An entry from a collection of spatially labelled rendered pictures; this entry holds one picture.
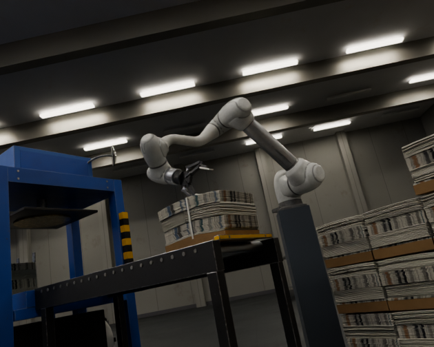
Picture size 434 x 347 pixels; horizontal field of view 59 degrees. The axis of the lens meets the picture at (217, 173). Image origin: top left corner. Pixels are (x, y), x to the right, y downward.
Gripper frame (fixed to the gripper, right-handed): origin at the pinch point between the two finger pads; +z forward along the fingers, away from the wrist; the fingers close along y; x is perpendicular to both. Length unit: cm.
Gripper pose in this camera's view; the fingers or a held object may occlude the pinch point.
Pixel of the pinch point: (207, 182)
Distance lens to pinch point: 189.2
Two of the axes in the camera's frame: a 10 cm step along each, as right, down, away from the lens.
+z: 7.8, 1.3, -6.1
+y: -1.6, 9.9, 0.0
